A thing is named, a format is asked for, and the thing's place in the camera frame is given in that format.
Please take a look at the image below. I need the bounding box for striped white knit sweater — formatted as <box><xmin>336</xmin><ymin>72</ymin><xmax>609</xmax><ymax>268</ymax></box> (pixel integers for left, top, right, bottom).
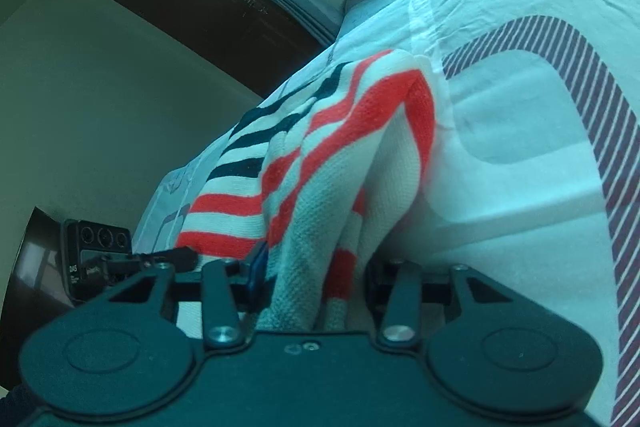
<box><xmin>177</xmin><ymin>50</ymin><xmax>435</xmax><ymax>332</ymax></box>

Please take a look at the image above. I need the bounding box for dark wooden door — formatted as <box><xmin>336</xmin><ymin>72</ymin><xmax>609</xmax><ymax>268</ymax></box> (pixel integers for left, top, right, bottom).
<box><xmin>114</xmin><ymin>0</ymin><xmax>325</xmax><ymax>96</ymax></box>

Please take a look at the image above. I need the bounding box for patterned white bed sheet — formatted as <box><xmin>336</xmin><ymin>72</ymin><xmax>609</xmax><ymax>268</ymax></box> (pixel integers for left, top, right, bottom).
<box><xmin>130</xmin><ymin>0</ymin><xmax>640</xmax><ymax>427</ymax></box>

